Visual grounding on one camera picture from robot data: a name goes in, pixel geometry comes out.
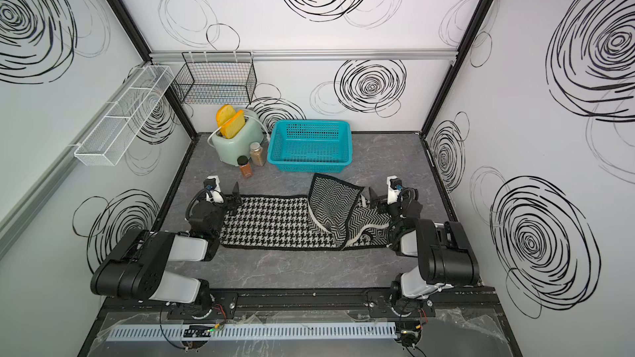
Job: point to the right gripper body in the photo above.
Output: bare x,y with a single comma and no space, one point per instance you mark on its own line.
379,202

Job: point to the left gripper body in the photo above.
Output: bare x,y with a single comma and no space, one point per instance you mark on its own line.
227,201

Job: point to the black white patterned scarf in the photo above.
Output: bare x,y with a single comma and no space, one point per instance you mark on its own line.
333,216

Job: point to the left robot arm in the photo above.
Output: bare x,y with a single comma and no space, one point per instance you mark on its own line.
136,267

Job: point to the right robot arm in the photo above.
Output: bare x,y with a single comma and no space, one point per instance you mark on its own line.
444,255

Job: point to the teal plastic basket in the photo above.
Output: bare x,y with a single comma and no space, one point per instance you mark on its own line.
311,146

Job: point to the dark spice jar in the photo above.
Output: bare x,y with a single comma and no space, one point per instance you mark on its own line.
244,165

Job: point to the mint green toaster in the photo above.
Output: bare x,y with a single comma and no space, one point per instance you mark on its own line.
229,150

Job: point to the light spice jar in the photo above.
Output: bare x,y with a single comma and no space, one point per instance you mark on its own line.
258,154

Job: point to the yellow toast slice front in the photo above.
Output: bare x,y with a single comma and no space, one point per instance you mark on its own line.
233,125

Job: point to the yellow toast slice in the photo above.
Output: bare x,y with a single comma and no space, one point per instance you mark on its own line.
233,125
224,114

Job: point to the yellow toast slice rear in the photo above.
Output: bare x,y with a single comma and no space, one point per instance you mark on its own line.
224,114

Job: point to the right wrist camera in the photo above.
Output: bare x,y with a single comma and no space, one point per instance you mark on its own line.
394,184

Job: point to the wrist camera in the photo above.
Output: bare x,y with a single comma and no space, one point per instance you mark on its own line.
212,184
394,184

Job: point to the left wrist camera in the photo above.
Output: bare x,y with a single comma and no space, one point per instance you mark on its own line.
212,184

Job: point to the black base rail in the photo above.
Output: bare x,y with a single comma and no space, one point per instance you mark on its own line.
372,302

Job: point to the black wire wall basket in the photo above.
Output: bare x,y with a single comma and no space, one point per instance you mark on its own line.
216,78

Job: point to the grey slotted cable duct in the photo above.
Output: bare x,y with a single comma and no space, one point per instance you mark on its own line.
255,331

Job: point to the white wire wall shelf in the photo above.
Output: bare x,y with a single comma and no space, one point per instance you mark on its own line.
126,114

